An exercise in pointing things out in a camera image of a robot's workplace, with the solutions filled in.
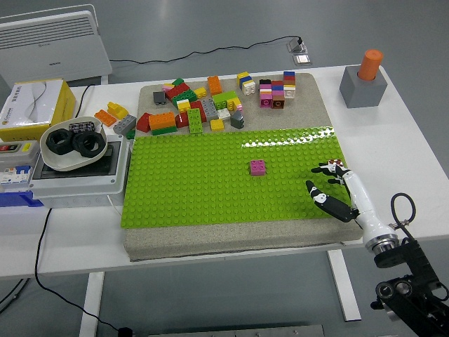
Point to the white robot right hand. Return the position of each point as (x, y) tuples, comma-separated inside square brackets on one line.
[(365, 207)]

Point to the magenta square toy brick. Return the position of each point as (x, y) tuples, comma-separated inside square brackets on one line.
[(258, 168)]

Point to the yellow blue white brick stack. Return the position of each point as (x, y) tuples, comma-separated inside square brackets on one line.
[(248, 87)]

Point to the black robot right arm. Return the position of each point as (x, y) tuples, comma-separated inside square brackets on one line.
[(410, 259)]

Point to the green studded baseplate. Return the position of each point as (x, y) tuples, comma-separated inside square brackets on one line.
[(203, 189)]

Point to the square yellow toy brick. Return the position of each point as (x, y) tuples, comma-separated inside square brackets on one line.
[(217, 125), (200, 92)]

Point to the lime green toy brick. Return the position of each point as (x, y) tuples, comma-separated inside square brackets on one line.
[(222, 97)]

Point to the long grey toy brick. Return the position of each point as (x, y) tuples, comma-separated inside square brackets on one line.
[(209, 109)]

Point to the long green toy brick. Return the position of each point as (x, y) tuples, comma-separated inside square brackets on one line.
[(195, 121)]

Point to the long orange toy brick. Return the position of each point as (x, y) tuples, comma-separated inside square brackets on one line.
[(214, 85)]

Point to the small red toy brick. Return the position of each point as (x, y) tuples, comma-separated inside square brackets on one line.
[(181, 120)]

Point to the yellow white toy brick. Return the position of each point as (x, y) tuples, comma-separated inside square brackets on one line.
[(183, 105)]

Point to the large orange toy brick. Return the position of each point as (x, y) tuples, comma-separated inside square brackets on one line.
[(162, 121)]

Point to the long red toy brick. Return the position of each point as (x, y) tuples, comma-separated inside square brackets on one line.
[(176, 90)]

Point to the small green toy brick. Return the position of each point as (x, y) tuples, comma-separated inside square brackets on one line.
[(178, 81)]

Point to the pink yellow toy brick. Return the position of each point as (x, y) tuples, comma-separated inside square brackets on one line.
[(168, 86)]

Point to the red sloped toy brick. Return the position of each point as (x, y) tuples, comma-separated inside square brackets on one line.
[(143, 123)]

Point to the light grey toy brick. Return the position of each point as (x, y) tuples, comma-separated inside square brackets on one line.
[(124, 123)]

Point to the yellow sloped toy brick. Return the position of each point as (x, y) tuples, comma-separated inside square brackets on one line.
[(117, 109)]

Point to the flat orange toy brick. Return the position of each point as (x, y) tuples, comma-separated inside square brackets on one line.
[(105, 117)]

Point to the small red white chequered piece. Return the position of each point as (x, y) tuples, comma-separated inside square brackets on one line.
[(336, 162)]

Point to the white table leg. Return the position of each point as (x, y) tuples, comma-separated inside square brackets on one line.
[(92, 305), (345, 291)]

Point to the grey block holder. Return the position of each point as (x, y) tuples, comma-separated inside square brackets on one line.
[(361, 94)]

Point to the red blue brown brick stack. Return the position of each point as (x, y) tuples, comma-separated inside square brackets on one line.
[(278, 96)]

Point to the grey-brown foam mat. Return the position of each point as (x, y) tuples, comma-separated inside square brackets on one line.
[(228, 242)]

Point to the orange cylinder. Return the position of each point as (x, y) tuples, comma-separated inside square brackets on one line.
[(370, 65)]

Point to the blue red orange white stack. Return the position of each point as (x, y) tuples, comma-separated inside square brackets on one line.
[(289, 84)]

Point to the dark grey sloped brick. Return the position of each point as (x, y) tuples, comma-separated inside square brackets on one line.
[(237, 119)]

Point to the closed floor socket plate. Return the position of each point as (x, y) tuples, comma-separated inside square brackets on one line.
[(302, 59)]

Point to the open floor socket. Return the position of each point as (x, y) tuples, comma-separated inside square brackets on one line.
[(298, 47)]

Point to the long dark green brick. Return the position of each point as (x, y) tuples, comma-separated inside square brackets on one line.
[(185, 95)]

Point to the flat dark green brick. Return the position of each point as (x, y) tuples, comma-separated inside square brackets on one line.
[(164, 131)]

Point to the dark grey flat brick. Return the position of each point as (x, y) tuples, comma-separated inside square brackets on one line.
[(160, 97)]

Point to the small dark green brick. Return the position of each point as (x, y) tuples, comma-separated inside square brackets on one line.
[(130, 133)]

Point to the black plug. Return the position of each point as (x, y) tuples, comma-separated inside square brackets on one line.
[(125, 331)]

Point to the large black plastic nut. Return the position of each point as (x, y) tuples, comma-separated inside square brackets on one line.
[(79, 149), (51, 140)]

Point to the small dark patterned board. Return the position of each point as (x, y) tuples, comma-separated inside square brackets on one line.
[(81, 125)]

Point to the beige bowl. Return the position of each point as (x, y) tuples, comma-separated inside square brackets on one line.
[(59, 161)]

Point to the grey circuit breaker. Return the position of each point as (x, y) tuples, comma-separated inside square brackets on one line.
[(17, 165)]

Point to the blue plastic part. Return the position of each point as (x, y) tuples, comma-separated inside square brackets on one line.
[(14, 199)]

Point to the white panel heater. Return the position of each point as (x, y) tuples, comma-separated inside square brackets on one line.
[(52, 45)]

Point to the yellow white tissue box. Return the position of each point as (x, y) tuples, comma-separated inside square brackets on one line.
[(21, 105)]

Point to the white electrical enclosure box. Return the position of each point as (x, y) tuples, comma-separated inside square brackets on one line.
[(77, 186)]

